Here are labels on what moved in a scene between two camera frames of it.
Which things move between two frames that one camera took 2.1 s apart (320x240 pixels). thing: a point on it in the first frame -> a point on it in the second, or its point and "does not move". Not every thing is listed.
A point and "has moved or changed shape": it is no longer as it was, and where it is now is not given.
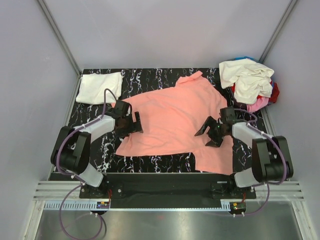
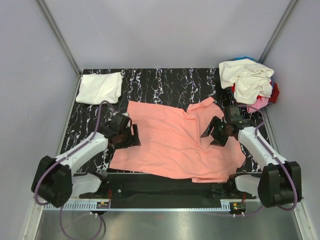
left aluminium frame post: (65, 44) does not move
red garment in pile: (274, 95) does not move
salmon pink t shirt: (170, 119) has moved or changed shape
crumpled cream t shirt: (252, 79) does not move
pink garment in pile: (259, 103) does not move
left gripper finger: (137, 126) -> (136, 140)
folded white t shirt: (92, 86) does not move
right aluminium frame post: (277, 31) does not move
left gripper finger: (123, 135) -> (126, 144)
